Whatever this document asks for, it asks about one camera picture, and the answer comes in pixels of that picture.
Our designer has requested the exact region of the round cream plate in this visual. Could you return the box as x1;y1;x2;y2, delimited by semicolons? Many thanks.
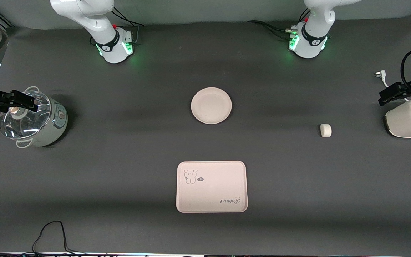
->
191;87;232;125

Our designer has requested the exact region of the cream rectangular tray with print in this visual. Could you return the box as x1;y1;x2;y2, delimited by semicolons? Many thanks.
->
176;161;248;213

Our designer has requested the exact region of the glass pot lid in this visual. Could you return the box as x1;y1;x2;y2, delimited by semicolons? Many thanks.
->
0;90;51;140

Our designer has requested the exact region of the white toaster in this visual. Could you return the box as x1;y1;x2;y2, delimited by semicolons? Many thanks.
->
385;98;411;138

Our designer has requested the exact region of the pale green electric pot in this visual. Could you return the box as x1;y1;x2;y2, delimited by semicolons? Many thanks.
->
15;86;69;149

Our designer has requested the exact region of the dark grey table mat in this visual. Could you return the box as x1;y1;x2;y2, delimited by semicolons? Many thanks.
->
0;12;411;255

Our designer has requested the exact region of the white power cable with plug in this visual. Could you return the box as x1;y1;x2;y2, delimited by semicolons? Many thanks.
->
374;71;392;90

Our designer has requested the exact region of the aluminium frame rail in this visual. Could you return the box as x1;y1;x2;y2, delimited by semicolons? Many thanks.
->
0;7;14;29

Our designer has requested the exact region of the thin black looped cable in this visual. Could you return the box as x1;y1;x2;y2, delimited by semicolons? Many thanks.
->
32;220;88;255

